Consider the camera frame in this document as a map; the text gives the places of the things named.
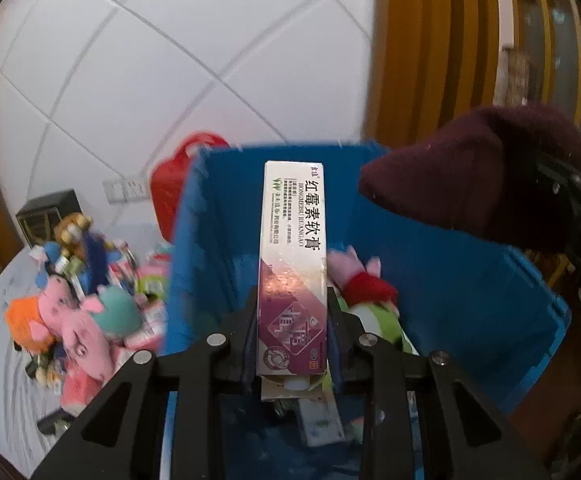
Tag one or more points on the green wipes packet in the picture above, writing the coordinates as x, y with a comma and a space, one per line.
153, 285

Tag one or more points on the blue plush toy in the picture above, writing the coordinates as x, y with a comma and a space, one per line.
93, 260

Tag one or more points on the green plush toy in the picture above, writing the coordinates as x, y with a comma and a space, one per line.
380, 322

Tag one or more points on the blue plastic crate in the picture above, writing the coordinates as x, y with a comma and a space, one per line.
445, 285

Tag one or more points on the black gold printed box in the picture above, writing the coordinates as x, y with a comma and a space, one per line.
45, 220

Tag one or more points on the white blue medicine box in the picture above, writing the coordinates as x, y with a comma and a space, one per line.
320, 425

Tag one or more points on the purple white ointment box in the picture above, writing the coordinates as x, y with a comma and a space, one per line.
290, 260

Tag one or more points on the pig plush with glasses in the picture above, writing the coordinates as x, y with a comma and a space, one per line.
90, 340

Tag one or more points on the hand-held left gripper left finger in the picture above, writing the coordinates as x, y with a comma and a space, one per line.
250, 355

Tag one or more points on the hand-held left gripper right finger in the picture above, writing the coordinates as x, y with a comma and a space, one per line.
333, 350

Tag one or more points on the wooden glass door cabinet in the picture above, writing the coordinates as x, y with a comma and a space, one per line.
560, 35

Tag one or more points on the pig plush orange dress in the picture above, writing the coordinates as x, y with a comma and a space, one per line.
58, 300

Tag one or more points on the dark brown pouch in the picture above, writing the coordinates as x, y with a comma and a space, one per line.
55, 420

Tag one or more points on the pig plush red dress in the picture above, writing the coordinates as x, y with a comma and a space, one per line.
365, 285

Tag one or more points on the white wall socket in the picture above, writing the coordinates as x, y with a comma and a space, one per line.
131, 188
144, 185

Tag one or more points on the brown plush toy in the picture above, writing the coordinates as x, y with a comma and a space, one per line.
70, 232

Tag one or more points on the red plastic carry case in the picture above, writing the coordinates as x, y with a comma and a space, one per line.
170, 185

